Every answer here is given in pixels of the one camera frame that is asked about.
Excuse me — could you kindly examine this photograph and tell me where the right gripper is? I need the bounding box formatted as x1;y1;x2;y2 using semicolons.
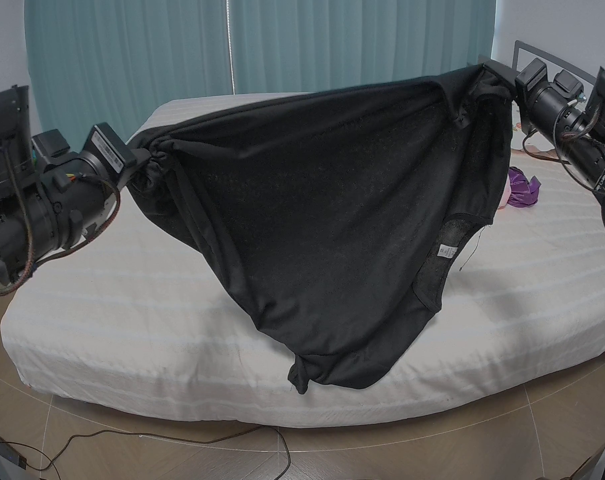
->
475;57;583;137

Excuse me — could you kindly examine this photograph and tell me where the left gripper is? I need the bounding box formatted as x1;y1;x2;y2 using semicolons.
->
0;123;156;285

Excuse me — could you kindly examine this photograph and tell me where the black T-shirt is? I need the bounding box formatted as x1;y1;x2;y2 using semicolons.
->
130;65;515;395

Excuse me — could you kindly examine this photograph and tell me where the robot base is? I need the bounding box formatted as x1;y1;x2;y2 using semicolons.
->
574;439;605;480

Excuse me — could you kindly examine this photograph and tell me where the bed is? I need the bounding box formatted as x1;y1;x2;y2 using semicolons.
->
0;40;605;429

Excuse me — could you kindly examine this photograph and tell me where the blue-green curtain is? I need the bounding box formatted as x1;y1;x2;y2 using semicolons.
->
25;0;233;156
230;0;499;96

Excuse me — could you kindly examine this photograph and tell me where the purple garment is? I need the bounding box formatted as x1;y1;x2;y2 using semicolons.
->
507;166;545;214

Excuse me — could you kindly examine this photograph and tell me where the dark grey power adapter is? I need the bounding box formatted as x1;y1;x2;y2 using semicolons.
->
0;433;27;470

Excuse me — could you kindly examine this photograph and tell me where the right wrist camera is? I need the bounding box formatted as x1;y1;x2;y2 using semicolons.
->
552;70;583;100

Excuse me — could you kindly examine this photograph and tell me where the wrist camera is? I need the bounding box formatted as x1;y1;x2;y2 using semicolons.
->
31;130;72;169
552;70;583;100

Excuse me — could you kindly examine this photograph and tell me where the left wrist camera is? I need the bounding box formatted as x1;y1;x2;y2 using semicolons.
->
31;130;72;169

